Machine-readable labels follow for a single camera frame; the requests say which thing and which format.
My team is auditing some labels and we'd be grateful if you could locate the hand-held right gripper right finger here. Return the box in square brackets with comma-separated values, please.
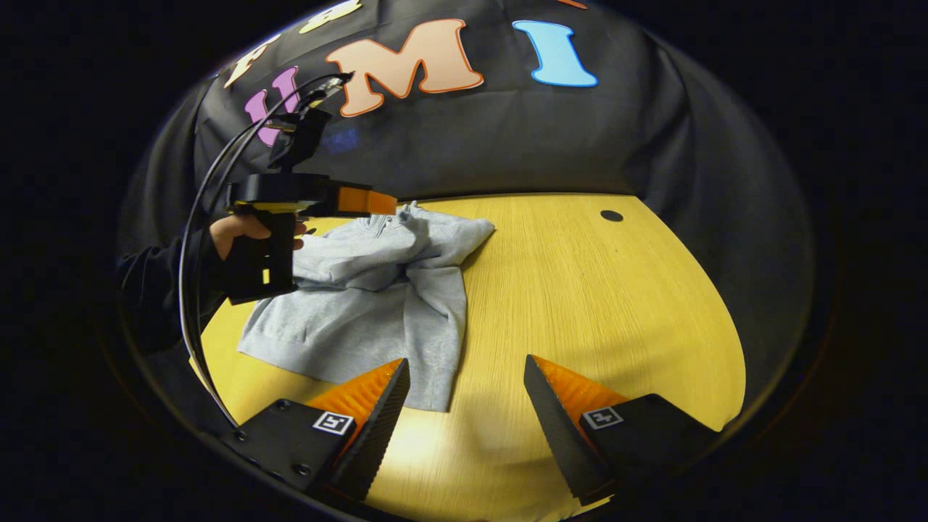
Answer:
[523, 354, 720, 507]

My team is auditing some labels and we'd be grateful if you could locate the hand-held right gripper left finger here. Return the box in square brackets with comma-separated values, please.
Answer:
[221, 357, 411, 505]

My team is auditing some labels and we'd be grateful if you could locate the grey zip-neck sweatshirt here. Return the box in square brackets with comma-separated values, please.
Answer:
[238, 202, 496, 413]

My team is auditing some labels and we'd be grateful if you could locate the black backdrop cloth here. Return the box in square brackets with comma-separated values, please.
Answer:
[116, 0, 818, 428]

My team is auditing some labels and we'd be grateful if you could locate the black cable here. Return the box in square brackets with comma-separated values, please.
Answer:
[190, 75, 352, 349]
[178, 72, 352, 428]

